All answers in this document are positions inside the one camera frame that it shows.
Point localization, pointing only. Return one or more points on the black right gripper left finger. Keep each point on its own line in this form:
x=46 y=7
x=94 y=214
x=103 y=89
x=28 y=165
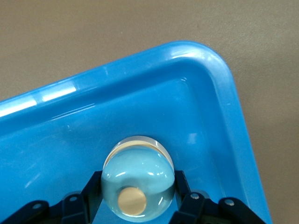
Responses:
x=77 y=205

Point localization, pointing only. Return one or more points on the blue plastic tray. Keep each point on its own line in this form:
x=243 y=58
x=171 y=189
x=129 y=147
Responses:
x=70 y=151

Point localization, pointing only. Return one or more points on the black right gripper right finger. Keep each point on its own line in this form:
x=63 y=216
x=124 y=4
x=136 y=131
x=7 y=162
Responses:
x=194 y=207

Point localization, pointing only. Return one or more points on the light blue desk bell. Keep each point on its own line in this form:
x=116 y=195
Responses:
x=140 y=172

